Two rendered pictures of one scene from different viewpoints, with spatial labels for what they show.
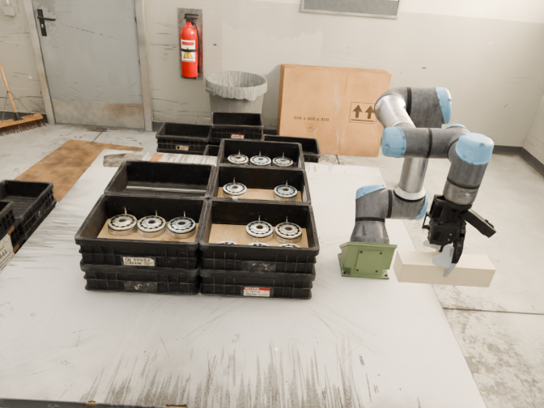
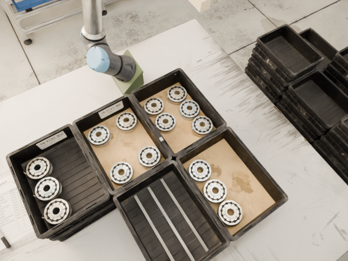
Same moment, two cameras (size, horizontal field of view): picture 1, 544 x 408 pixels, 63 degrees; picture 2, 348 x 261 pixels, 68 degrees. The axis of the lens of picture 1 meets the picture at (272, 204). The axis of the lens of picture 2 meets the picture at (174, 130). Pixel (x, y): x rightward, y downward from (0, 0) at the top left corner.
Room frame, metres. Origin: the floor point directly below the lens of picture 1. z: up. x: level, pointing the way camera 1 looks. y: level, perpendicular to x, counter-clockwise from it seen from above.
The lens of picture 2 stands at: (1.66, 0.57, 1.98)
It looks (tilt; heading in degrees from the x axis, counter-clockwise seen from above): 64 degrees down; 238
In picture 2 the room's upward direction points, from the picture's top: 3 degrees clockwise
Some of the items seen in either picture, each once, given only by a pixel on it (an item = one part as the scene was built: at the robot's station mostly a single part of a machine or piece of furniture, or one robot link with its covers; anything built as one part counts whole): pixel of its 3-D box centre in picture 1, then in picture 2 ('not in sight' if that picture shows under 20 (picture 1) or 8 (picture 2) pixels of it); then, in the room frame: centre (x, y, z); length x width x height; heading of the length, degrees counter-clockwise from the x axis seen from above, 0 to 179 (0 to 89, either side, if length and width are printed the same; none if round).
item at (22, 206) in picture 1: (17, 223); not in sight; (2.04, 1.43, 0.31); 0.40 x 0.30 x 0.34; 2
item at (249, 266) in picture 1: (259, 236); (176, 114); (1.31, 0.04, 0.87); 0.40 x 0.30 x 0.11; 93
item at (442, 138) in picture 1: (451, 143); not in sight; (1.03, -0.43, 1.39); 0.11 x 0.11 x 0.08; 86
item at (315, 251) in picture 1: (260, 225); (177, 109); (1.31, 0.04, 0.92); 0.40 x 0.30 x 0.02; 93
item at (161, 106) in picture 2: (288, 230); (154, 105); (1.38, -0.07, 0.86); 0.10 x 0.10 x 0.01
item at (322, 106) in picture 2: not in sight; (312, 109); (0.22, 0.23, 0.31); 0.40 x 0.30 x 0.34; 92
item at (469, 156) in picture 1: (469, 159); not in sight; (0.93, -0.44, 1.39); 0.09 x 0.08 x 0.11; 176
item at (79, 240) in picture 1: (146, 219); (229, 178); (1.29, 0.44, 0.92); 0.40 x 0.30 x 0.02; 93
